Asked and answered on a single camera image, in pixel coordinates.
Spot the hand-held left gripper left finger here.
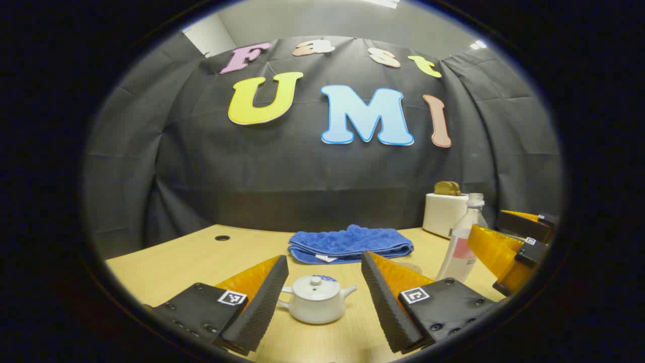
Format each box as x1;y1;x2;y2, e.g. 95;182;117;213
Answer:
144;255;290;353

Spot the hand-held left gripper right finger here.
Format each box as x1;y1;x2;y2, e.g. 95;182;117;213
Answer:
360;250;506;354

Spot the clear plastic water bottle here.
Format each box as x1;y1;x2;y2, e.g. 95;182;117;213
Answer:
436;193;489;283

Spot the white ceramic teacup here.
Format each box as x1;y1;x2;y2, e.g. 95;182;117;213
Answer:
277;284;359;325

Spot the white toaster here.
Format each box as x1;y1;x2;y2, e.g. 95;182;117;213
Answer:
422;192;470;239

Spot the blue folded towel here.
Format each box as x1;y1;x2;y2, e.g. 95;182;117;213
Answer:
288;224;415;265

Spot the black backdrop cloth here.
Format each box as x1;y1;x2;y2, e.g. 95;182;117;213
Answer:
83;31;564;260

